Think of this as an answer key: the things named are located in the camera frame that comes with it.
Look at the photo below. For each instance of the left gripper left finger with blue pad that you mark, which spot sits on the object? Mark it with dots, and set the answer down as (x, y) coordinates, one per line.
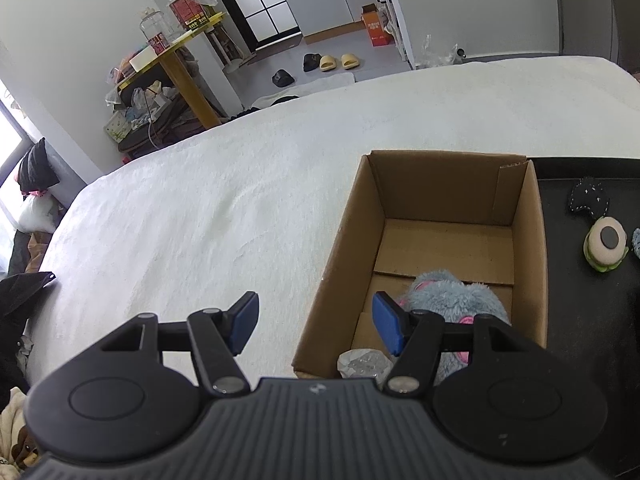
(142, 387)

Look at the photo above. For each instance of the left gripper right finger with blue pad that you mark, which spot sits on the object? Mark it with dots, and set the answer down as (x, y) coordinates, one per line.
(490, 389)

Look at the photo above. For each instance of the black stitched plush toy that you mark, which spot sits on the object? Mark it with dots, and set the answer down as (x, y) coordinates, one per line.
(588, 196)

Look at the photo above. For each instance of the grey pink plush toy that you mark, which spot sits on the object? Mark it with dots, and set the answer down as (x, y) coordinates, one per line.
(455, 301)

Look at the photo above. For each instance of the black tray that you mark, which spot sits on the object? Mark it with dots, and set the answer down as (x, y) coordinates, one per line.
(593, 320)

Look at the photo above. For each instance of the clear plastic bag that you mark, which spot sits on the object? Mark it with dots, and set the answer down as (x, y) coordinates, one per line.
(364, 363)

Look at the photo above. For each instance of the burger plush toy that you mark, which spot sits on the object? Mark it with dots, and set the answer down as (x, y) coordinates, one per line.
(605, 245)

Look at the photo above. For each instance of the brown cardboard box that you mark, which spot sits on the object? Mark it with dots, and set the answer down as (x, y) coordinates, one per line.
(478, 216)

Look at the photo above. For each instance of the blue grey knitted toy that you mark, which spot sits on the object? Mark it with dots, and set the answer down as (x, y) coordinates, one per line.
(635, 242)

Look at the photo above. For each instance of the white bed blanket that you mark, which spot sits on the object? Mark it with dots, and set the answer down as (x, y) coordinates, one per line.
(255, 204)

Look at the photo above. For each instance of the black pillow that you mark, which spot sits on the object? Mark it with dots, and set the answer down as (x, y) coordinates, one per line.
(35, 174)

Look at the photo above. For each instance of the yellow round side table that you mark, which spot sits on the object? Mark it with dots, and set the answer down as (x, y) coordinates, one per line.
(176, 70)

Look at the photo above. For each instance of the white foam block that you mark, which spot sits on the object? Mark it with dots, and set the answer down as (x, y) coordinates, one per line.
(142, 59)

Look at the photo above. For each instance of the black slipper far left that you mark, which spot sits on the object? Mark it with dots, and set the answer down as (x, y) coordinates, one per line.
(282, 79)

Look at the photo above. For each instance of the right beige slipper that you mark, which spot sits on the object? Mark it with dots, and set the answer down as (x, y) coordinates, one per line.
(349, 61)

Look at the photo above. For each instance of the left beige slipper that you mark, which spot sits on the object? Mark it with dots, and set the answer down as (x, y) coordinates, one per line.
(327, 63)

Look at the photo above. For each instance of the orange cardboard box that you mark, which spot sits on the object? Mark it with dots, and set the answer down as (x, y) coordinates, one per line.
(374, 25)

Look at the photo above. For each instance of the clear glass jar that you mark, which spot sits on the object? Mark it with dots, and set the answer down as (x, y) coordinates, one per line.
(155, 29)

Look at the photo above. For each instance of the black slipper near beige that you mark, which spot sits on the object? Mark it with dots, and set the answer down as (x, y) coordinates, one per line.
(311, 62)

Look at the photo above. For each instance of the red printed box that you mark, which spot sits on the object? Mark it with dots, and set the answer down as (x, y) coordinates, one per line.
(189, 13)

